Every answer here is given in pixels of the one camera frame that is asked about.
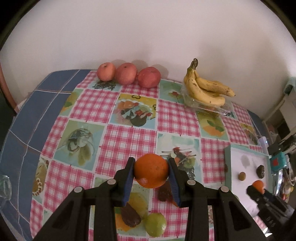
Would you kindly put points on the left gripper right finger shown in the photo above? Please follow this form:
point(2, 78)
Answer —
point(230, 219)

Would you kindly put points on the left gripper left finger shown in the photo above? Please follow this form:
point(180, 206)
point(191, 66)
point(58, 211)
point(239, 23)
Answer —
point(70, 221)

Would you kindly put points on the small orange tangerine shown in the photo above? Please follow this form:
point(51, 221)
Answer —
point(259, 186)

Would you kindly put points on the dark brown avocado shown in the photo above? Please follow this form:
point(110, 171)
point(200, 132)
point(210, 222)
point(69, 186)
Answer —
point(129, 216)
point(164, 192)

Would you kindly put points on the large orange tangerine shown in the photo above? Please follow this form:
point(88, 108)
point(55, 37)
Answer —
point(151, 171)

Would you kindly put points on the small brown longan fruit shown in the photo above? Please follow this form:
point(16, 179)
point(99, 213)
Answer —
point(242, 176)

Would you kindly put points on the dark wrinkled avocado on tray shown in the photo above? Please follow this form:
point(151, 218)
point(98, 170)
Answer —
point(260, 171)

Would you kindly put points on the teal plastic box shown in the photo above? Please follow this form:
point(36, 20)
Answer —
point(278, 162)

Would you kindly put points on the white tray with teal rim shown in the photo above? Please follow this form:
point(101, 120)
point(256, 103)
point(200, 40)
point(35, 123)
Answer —
point(241, 159)

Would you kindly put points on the black power adapter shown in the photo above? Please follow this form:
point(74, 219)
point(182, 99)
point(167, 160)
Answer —
point(277, 147)

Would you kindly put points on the white power strip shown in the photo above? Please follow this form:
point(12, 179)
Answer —
point(264, 144)

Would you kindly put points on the white wooden furniture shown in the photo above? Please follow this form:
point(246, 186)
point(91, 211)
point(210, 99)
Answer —
point(280, 122)

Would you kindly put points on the pink checkered fruit tablecloth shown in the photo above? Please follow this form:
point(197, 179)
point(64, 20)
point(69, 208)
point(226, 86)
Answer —
point(75, 131)

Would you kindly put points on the clear plastic fruit container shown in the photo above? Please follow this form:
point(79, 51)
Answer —
point(227, 109)

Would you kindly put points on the lower yellow banana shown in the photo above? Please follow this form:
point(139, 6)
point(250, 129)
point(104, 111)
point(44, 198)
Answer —
point(196, 92)

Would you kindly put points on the yellow banana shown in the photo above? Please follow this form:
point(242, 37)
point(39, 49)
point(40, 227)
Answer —
point(196, 92)
point(213, 86)

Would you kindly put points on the upper yellow banana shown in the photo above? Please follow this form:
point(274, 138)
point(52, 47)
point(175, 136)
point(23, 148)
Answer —
point(213, 86)

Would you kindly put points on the small pale red apple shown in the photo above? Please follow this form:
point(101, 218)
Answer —
point(106, 72)

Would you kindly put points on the middle red apple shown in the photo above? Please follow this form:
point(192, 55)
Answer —
point(126, 74)

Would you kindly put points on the large red apple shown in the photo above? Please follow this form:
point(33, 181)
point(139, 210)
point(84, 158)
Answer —
point(149, 77)

